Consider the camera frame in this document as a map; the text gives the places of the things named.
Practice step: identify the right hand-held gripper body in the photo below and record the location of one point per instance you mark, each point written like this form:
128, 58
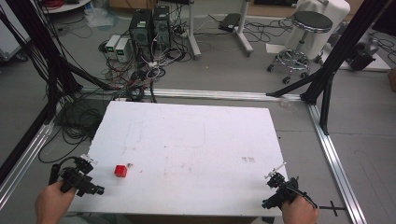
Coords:
281, 191

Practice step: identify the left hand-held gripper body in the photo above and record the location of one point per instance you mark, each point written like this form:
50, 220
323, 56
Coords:
77, 182

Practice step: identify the person's right hand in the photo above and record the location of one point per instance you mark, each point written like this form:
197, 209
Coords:
300, 211

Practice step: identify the person's left hand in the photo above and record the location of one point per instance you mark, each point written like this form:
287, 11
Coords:
53, 202

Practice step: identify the red cube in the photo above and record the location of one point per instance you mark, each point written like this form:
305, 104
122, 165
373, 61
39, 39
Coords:
120, 171

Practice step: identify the white power supply unit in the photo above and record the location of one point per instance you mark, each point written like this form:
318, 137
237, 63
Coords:
122, 49
111, 45

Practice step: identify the black round stool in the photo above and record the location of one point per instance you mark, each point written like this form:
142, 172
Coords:
306, 34

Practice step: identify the black computer tower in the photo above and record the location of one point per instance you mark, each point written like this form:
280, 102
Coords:
162, 26
140, 32

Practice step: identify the black device on white board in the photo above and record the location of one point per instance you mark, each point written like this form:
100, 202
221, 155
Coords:
362, 57

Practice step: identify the clear plastic bag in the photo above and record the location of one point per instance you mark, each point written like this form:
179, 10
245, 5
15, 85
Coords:
99, 17

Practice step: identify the white table leg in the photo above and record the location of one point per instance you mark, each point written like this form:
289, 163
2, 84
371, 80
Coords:
244, 31
193, 34

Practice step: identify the white round table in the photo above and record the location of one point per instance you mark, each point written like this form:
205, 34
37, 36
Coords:
67, 6

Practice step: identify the flat black box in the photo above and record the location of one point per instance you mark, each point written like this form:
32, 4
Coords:
229, 22

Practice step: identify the aluminium frame rail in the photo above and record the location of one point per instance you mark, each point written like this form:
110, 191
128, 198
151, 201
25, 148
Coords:
336, 168
218, 94
25, 158

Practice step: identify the black frame beam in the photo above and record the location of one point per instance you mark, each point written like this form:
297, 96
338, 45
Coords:
21, 146

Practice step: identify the black frame brace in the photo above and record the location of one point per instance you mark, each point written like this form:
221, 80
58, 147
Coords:
326, 102

